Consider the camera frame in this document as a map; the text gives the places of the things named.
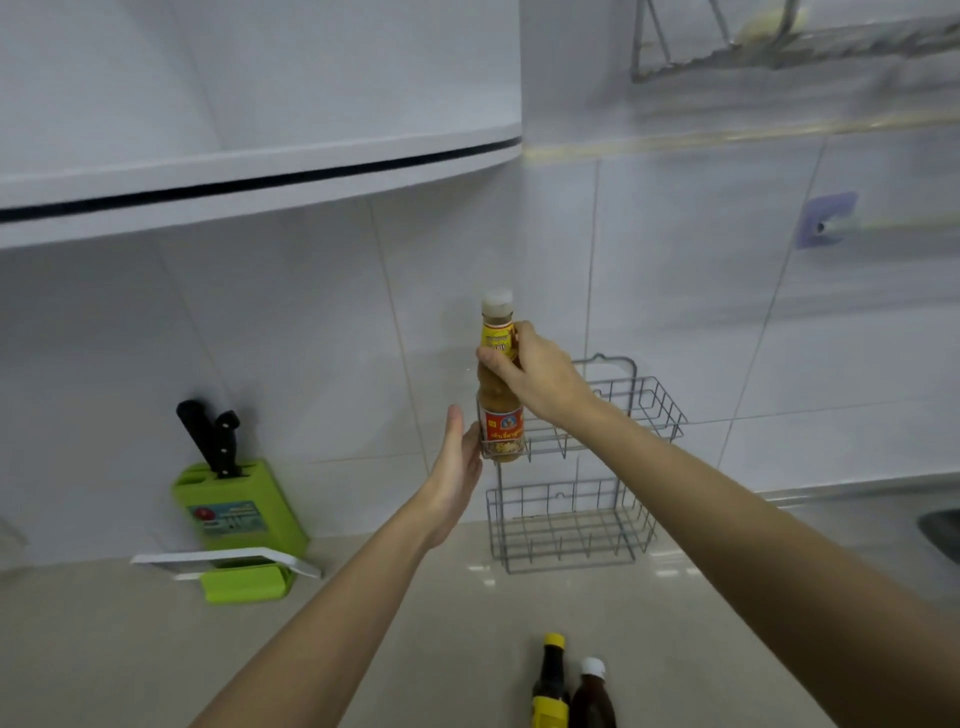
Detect person's right hand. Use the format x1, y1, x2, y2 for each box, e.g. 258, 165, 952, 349
476, 321, 602, 433

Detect person's left hand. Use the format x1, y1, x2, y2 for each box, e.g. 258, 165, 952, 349
414, 405, 486, 552

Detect sauce bottle with white cap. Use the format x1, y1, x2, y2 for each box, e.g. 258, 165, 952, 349
477, 288, 527, 463

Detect person's right forearm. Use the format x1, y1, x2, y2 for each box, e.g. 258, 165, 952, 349
568, 396, 960, 728

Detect person's left forearm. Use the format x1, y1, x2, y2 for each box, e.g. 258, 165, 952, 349
189, 508, 451, 728

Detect green knife block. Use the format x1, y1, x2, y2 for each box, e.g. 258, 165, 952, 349
171, 459, 311, 606

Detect white cutting board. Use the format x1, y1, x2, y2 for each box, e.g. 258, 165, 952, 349
130, 546, 324, 583

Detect dark bottle with yellow cap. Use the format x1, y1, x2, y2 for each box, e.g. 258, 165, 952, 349
530, 632, 572, 728

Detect brown bottle with white cap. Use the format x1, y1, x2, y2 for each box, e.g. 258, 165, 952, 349
569, 657, 618, 728

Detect yellow sponge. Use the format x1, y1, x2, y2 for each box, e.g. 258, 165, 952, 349
736, 3, 810, 45

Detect metal dish rack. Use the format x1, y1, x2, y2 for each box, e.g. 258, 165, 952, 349
629, 0, 960, 84

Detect steel sink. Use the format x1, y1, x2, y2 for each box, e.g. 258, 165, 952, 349
915, 508, 960, 567

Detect grey two-tier wire rack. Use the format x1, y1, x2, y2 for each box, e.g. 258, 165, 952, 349
485, 353, 688, 576

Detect small black-handled knife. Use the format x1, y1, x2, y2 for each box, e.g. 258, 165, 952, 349
213, 410, 243, 479

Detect large black-handled knife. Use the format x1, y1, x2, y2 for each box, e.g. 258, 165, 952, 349
175, 399, 228, 479

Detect purple wall rail mount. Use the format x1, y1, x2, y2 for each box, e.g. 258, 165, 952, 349
794, 190, 861, 251

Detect white wall cabinet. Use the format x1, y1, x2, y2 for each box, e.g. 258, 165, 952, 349
0, 0, 523, 251

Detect metal wall rail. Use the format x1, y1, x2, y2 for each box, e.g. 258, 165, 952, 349
816, 211, 960, 237

